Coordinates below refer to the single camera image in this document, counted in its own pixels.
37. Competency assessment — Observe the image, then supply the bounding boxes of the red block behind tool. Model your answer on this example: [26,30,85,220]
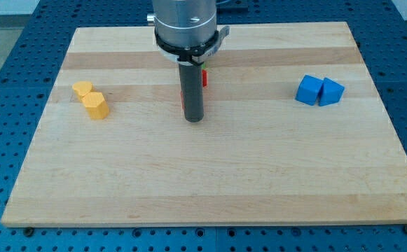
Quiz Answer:
[179,66,207,113]

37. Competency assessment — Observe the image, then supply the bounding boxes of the wooden board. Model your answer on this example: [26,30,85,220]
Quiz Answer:
[1,22,407,228]

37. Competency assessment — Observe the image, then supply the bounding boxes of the yellow heart block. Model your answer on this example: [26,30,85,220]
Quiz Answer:
[72,80,94,102]

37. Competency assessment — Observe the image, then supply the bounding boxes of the yellow hexagon block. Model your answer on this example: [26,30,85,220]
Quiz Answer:
[82,92,109,120]

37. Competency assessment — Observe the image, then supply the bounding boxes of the black clamp ring with strap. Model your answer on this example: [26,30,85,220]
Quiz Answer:
[154,25,231,67]

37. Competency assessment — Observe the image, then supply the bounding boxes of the blue cube block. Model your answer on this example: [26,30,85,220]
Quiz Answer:
[295,75,323,106]

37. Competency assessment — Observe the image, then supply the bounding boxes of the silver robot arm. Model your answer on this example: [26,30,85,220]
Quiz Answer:
[152,0,217,48]

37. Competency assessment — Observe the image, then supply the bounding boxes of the blue wedge block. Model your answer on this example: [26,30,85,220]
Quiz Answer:
[319,78,345,106]

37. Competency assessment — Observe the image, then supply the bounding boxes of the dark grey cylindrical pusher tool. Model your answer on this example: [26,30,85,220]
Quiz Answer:
[179,64,204,123]

